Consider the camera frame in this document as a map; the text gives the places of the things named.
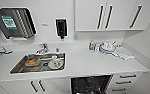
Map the stainless steel dishwasher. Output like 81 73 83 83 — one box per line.
70 74 114 94

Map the small blue-label bottle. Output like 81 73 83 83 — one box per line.
88 40 95 52

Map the small chrome sink knob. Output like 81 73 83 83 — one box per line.
55 47 60 53

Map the white printed mug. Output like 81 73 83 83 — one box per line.
51 54 59 64

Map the stack of white plates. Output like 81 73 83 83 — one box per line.
99 40 117 54

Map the chrome sink faucet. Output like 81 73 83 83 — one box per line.
35 42 49 54

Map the bowl with orange leftovers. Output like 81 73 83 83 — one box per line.
25 57 41 67

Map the white folded cloth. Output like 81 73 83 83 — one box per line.
114 46 136 62

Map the stainless steel sink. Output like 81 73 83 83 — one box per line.
9 52 67 75

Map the steel paper towel dispenser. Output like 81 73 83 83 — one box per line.
0 7 38 41

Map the white wall outlet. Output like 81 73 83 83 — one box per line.
73 33 79 40

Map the black wall soap dispenser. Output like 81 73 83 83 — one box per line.
55 18 68 40

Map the dark bar cabinet handle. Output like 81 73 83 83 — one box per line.
96 4 105 30
104 4 114 30
129 4 143 29

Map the white three-door wall cabinet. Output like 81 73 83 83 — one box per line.
74 0 150 33

